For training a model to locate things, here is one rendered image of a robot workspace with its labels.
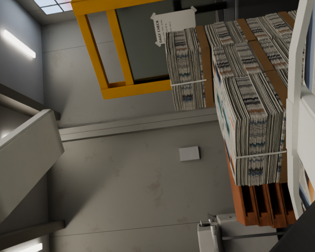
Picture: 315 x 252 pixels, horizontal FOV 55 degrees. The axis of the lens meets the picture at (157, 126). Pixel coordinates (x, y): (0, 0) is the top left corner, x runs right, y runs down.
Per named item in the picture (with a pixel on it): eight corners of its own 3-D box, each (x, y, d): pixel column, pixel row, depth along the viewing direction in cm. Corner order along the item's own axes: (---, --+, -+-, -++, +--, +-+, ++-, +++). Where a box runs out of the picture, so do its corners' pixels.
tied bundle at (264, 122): (291, 183, 127) (235, 189, 129) (270, 136, 149) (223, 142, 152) (303, 111, 103) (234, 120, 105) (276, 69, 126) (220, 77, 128)
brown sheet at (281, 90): (289, 182, 127) (279, 184, 127) (269, 137, 149) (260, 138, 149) (301, 110, 103) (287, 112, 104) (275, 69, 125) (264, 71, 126)
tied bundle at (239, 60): (270, 136, 149) (223, 142, 152) (255, 102, 172) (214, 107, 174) (277, 69, 125) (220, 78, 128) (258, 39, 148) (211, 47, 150)
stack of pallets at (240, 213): (285, 126, 390) (222, 134, 398) (306, 111, 315) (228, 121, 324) (304, 216, 366) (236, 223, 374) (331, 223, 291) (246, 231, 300)
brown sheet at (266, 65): (269, 136, 150) (260, 137, 150) (254, 102, 172) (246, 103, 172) (275, 69, 126) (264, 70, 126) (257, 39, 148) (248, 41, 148)
